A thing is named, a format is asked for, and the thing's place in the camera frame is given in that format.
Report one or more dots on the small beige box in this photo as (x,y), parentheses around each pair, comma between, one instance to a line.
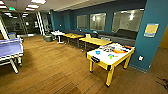
(88,35)

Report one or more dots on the long wooden table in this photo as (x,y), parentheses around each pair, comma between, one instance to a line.
(73,35)
(95,41)

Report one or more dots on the white pillar outlet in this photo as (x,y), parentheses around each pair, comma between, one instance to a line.
(140,57)

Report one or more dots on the ceiling light panel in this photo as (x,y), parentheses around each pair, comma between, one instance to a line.
(33,6)
(38,2)

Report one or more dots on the wide interior glass window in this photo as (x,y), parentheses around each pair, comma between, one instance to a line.
(123,20)

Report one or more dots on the grey chair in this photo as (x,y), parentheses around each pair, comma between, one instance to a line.
(11,35)

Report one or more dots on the white work table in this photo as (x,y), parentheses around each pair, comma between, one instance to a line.
(110,61)

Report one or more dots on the green exit sign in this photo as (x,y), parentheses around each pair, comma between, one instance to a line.
(12,8)

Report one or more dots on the dark grey sofa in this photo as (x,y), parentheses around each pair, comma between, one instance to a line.
(126,35)

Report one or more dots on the small white round table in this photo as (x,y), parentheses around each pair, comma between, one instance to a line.
(57,32)

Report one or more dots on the blue ping pong table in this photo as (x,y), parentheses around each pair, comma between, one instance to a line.
(10,48)

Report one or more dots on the dark grey floor bin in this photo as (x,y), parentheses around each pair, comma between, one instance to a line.
(48,38)

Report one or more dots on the yellow pillar sign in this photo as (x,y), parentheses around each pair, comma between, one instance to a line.
(151,30)

